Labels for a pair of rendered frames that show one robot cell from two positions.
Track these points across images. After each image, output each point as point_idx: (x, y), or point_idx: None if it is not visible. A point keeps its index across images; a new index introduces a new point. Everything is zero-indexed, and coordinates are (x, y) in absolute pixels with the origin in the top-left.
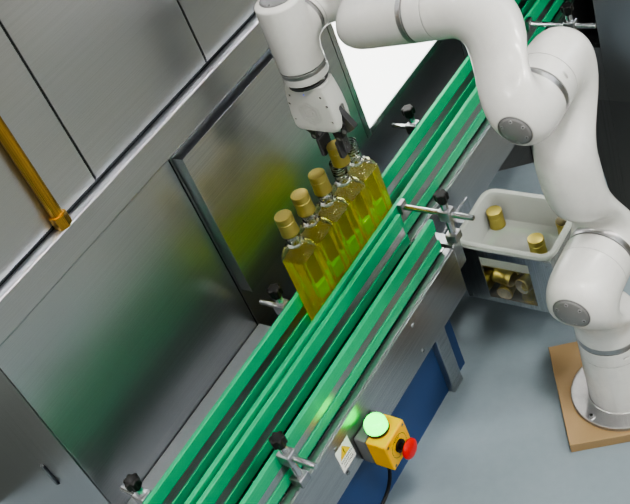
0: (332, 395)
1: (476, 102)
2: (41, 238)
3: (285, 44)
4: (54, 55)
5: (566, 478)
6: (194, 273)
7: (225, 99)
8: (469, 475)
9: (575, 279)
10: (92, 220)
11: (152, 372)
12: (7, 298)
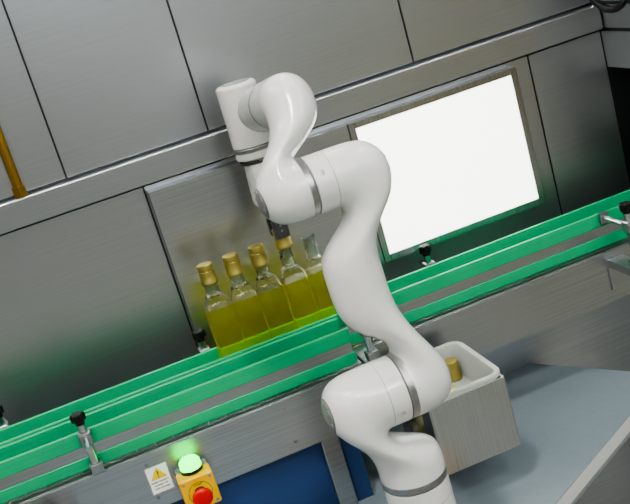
0: (165, 420)
1: (494, 264)
2: (3, 200)
3: (227, 120)
4: (56, 75)
5: None
6: (145, 293)
7: (218, 166)
8: None
9: (336, 383)
10: (45, 203)
11: (76, 351)
12: None
